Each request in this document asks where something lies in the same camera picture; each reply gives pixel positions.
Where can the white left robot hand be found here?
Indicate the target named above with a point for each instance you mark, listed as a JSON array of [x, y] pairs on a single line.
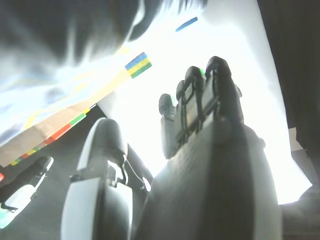
[[212, 175]]

